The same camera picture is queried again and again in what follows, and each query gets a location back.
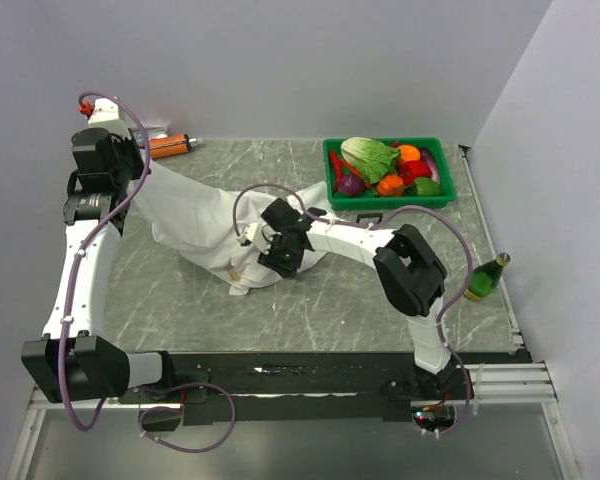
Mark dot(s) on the aluminium rail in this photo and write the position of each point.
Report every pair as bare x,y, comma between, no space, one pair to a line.
490,383

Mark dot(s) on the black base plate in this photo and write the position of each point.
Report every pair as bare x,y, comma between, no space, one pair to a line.
284,386

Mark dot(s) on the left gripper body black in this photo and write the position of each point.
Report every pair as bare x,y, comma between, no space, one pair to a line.
131,166

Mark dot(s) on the orange cylinder tool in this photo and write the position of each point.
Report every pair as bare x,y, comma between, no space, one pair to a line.
171,146

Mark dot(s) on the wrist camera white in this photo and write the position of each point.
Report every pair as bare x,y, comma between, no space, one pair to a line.
105,114
255,234

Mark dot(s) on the white garment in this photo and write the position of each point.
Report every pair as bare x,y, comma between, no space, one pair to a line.
196,220

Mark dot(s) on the green plastic basket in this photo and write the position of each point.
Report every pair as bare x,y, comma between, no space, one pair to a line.
369,200

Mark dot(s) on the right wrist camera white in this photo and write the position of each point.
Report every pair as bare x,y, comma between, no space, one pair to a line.
255,234

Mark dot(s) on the toy purple onion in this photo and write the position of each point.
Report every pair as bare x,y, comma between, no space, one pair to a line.
351,185

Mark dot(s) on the toy red bell pepper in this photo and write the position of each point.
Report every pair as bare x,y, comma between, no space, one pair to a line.
412,170

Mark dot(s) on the toy green bell pepper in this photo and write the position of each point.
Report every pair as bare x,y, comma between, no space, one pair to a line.
423,187

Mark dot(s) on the small black frame stand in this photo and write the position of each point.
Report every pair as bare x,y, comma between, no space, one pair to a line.
369,218

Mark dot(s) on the toy red chili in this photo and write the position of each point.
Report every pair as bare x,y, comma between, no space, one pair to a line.
337,169

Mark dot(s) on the toy purple eggplant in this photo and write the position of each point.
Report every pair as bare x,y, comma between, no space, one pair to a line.
428,158

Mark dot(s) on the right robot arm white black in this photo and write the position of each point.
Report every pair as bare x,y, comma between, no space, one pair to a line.
410,273

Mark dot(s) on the green glass bottle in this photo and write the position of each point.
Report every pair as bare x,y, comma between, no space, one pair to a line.
486,277

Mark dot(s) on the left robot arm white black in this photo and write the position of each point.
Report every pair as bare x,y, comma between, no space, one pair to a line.
85,260

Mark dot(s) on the toy orange bell pepper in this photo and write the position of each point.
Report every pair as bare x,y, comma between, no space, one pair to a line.
391,185

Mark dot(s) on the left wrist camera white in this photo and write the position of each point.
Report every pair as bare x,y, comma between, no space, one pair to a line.
105,114

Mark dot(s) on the toy cabbage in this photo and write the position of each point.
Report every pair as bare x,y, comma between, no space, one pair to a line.
371,158

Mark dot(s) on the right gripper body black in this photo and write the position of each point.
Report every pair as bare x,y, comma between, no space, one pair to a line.
283,256

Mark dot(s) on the toy orange fruit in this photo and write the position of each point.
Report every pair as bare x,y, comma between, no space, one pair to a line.
408,153

